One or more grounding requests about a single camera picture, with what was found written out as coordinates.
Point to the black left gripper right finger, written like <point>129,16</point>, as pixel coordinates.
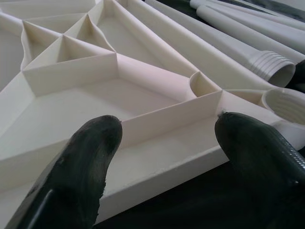
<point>267,167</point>

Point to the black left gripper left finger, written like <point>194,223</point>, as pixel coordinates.
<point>83,167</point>

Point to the white plastic table top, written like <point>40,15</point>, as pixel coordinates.
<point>71,100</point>

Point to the white plastic table leg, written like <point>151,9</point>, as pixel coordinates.
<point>250,29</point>
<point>264,63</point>
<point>238,10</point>

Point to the black table cloth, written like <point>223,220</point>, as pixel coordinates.
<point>178,202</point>

